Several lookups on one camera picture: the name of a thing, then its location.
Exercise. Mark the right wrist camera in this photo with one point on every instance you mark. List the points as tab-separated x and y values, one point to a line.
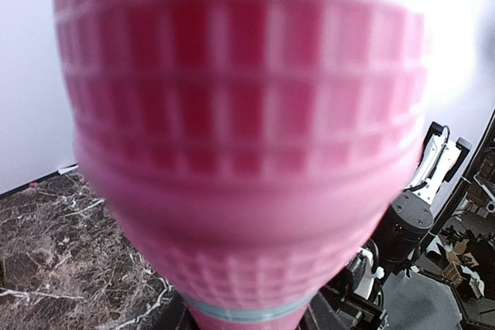
360	274

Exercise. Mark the right black frame post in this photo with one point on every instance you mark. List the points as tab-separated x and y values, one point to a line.
461	187

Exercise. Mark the pink microphone front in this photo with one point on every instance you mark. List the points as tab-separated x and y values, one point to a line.
246	148

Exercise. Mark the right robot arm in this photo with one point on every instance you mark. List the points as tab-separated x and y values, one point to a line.
409	217

